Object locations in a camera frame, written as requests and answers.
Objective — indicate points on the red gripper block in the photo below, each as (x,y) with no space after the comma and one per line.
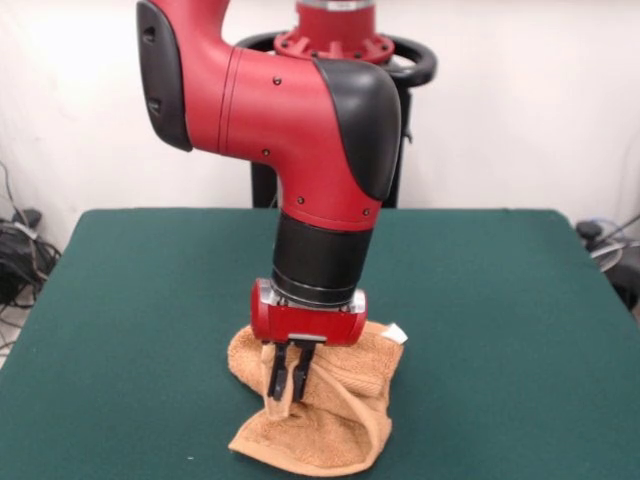
(310,325)

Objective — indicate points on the tan terry towel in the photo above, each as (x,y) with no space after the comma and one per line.
(340,425)

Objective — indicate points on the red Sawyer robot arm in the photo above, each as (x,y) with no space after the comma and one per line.
(280,125)

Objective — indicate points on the dark green table cloth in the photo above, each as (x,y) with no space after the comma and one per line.
(125,325)

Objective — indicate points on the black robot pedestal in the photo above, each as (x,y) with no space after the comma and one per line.
(417,65)

